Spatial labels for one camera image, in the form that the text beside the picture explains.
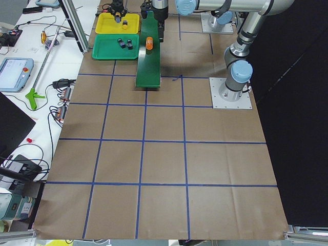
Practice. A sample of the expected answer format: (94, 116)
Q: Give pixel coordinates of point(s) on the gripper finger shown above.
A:
(161, 29)

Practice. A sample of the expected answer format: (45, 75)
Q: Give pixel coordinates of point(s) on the aluminium frame post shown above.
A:
(73, 20)

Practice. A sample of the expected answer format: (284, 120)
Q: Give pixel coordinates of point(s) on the green push button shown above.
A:
(121, 43)
(129, 44)

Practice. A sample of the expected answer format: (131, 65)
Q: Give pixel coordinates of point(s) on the yellow push button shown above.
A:
(117, 17)
(125, 24)

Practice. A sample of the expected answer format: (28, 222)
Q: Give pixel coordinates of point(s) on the green plastic tray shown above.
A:
(106, 47)

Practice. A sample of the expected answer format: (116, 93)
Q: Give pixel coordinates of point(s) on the teach pendant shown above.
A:
(15, 71)

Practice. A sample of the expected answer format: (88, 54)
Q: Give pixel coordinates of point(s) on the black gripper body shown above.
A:
(117, 5)
(161, 15)

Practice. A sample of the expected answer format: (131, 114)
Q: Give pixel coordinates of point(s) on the green conveyor belt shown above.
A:
(148, 67)

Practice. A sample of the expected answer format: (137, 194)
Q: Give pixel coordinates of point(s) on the orange cylinder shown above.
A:
(149, 43)

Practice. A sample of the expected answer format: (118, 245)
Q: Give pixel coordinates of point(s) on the relay module with wires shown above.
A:
(64, 89)

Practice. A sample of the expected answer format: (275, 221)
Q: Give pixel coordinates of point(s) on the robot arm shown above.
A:
(219, 14)

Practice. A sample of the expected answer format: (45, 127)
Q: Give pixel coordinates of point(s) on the yellow plastic tray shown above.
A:
(106, 24)

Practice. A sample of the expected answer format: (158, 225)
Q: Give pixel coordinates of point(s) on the green reach grabber tool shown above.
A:
(32, 95)

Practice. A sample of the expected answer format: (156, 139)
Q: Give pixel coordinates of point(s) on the black power adapter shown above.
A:
(69, 34)

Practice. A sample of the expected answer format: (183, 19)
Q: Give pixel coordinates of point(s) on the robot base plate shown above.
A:
(223, 98)

